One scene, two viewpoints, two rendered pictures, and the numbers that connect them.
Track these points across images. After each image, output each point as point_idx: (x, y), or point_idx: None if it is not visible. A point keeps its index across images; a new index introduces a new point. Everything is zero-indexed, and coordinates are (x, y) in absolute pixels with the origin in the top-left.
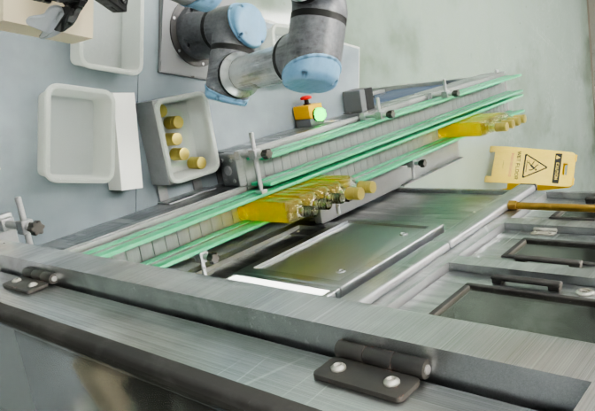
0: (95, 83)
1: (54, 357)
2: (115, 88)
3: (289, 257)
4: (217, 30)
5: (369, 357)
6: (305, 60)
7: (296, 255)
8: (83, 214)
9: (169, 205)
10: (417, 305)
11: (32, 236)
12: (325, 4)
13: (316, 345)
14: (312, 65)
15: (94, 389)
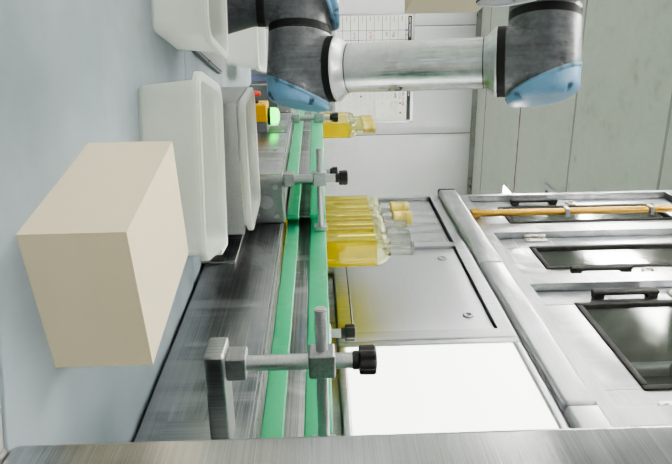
0: (166, 69)
1: None
2: (176, 77)
3: (363, 308)
4: None
5: None
6: (572, 69)
7: (368, 304)
8: (172, 306)
9: (239, 265)
10: (578, 337)
11: (148, 369)
12: (581, 1)
13: None
14: (577, 76)
15: None
